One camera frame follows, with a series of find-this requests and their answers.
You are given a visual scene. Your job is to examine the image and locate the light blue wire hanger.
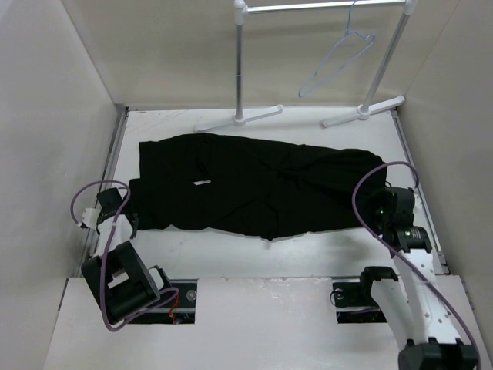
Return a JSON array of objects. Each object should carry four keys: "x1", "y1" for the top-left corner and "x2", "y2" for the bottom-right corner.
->
[{"x1": 298, "y1": 0, "x2": 377, "y2": 98}]

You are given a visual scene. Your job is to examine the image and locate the black trousers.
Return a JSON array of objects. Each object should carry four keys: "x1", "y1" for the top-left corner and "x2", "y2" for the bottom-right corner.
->
[{"x1": 129, "y1": 133, "x2": 387, "y2": 240}]

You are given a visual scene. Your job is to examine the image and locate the white garment rack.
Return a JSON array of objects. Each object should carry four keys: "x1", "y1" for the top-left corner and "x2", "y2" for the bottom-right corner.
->
[{"x1": 192, "y1": 0, "x2": 418, "y2": 133}]

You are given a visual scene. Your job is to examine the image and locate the left aluminium table rail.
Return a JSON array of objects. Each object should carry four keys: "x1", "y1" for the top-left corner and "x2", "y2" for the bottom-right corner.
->
[{"x1": 58, "y1": 103, "x2": 129, "y2": 311}]

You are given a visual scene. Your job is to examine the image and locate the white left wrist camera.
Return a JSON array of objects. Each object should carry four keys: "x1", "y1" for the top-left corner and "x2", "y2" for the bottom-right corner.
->
[{"x1": 77, "y1": 208, "x2": 100, "y2": 230}]

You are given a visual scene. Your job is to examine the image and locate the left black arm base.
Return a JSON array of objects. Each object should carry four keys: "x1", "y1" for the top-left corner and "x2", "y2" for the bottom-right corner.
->
[{"x1": 130, "y1": 280, "x2": 198, "y2": 325}]

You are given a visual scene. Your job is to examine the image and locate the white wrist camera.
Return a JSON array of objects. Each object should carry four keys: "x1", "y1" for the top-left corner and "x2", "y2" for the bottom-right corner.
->
[
  {"x1": 77, "y1": 208, "x2": 100, "y2": 230},
  {"x1": 413, "y1": 188, "x2": 423, "y2": 214}
]

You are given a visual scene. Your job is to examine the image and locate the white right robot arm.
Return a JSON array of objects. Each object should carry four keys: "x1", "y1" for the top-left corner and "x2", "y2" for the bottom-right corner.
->
[{"x1": 357, "y1": 187, "x2": 479, "y2": 369}]

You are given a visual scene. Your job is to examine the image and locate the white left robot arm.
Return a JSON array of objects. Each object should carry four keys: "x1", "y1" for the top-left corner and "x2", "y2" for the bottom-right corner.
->
[{"x1": 79, "y1": 188, "x2": 178, "y2": 331}]

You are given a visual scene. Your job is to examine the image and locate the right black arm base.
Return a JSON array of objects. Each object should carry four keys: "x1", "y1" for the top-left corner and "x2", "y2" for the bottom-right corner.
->
[{"x1": 330, "y1": 281, "x2": 387, "y2": 325}]

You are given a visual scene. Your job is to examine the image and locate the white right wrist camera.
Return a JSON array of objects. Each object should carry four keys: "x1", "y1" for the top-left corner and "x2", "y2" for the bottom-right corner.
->
[{"x1": 413, "y1": 188, "x2": 423, "y2": 214}]

